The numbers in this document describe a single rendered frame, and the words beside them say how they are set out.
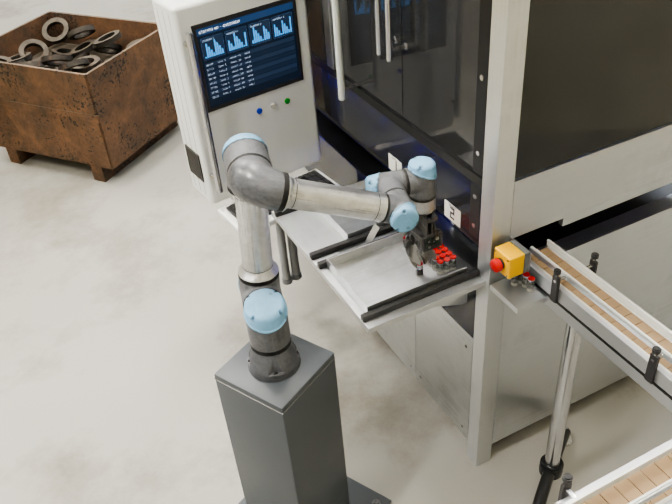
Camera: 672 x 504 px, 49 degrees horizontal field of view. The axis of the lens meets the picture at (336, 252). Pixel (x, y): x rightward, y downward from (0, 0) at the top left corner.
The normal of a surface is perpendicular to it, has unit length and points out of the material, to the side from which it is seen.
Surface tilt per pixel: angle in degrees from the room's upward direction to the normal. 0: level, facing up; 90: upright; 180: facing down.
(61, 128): 90
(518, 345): 90
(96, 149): 90
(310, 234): 0
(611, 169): 90
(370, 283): 0
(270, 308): 8
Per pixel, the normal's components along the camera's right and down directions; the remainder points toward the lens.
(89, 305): -0.07, -0.79
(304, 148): 0.57, 0.47
